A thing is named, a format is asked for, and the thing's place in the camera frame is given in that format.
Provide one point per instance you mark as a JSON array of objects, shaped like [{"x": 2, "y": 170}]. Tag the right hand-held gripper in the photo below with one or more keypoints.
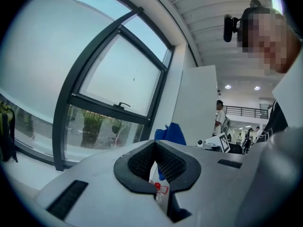
[{"x": 223, "y": 142}]

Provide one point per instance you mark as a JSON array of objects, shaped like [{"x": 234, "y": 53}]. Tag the black balcony railing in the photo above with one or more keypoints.
[{"x": 246, "y": 111}]

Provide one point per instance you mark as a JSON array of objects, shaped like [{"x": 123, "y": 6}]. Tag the person's white and black top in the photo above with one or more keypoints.
[{"x": 277, "y": 119}]

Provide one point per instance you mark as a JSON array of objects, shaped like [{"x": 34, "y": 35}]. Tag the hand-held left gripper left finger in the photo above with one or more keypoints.
[{"x": 101, "y": 197}]

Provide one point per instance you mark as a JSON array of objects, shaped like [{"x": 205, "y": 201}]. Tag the person's head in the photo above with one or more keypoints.
[{"x": 267, "y": 41}]

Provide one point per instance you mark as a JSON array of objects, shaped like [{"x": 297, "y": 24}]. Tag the round ceiling light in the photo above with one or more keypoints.
[
  {"x": 257, "y": 88},
  {"x": 228, "y": 86}
]

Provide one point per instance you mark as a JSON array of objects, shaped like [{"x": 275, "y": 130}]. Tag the blue cloth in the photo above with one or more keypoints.
[{"x": 174, "y": 133}]

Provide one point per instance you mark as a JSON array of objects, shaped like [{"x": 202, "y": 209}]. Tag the black window frame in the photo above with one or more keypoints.
[{"x": 68, "y": 89}]

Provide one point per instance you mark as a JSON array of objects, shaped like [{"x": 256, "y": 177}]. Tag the white partition board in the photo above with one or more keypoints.
[{"x": 196, "y": 103}]

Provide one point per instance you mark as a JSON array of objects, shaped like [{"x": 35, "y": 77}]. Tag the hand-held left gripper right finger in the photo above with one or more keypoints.
[{"x": 213, "y": 188}]

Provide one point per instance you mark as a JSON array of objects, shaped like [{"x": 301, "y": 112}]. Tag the window glass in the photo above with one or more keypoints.
[{"x": 40, "y": 55}]

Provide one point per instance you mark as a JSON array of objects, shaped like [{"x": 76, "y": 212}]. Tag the black office chair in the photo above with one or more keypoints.
[{"x": 235, "y": 148}]

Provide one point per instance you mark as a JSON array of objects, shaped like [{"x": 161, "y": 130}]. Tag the white window sill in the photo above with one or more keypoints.
[{"x": 30, "y": 174}]

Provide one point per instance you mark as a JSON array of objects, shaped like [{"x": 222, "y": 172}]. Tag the black head-mounted camera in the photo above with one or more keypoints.
[{"x": 229, "y": 29}]

